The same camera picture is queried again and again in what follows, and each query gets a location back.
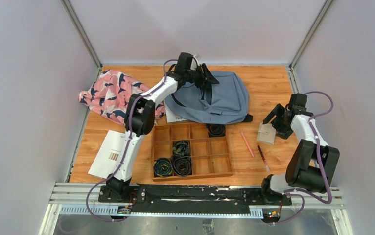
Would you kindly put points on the rolled black belt top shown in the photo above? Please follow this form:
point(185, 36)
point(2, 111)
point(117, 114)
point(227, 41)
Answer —
point(216, 130)

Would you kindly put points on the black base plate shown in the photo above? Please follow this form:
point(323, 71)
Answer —
point(194, 199)

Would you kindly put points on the rolled green belt middle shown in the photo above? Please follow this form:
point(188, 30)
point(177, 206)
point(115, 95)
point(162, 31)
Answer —
point(181, 148)

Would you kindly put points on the aluminium rail frame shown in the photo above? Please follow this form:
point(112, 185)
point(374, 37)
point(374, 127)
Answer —
point(74, 209)

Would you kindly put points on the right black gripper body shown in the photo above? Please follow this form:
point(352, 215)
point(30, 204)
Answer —
point(283, 128)

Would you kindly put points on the pink pen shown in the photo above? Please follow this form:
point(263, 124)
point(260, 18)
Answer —
point(247, 144)

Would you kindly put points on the white paper booklet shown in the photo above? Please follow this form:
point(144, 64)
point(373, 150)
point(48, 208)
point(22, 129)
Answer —
point(105, 161)

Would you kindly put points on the white furniture book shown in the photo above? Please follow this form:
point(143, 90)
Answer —
point(171, 117)

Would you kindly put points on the wooden compartment tray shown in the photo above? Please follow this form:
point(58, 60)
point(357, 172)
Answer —
point(211, 156)

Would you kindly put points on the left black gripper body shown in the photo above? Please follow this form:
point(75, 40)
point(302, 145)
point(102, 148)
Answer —
point(201, 77)

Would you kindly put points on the rolled dark belt bottom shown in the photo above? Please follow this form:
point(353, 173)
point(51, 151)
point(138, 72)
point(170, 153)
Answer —
point(182, 165)

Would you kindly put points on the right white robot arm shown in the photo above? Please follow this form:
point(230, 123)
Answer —
point(312, 166)

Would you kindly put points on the dark red pen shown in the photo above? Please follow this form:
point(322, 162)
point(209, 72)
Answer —
point(263, 158)

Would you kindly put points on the rolled green belt bottom-left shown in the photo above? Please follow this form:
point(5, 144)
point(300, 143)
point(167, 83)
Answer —
point(162, 167)

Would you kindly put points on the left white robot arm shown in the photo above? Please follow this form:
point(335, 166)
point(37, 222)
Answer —
point(140, 115)

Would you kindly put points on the blue grey backpack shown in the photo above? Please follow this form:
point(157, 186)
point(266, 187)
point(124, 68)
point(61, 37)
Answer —
point(225, 103)

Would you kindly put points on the pink patterned cloth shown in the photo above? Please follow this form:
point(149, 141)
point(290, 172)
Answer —
point(109, 95)

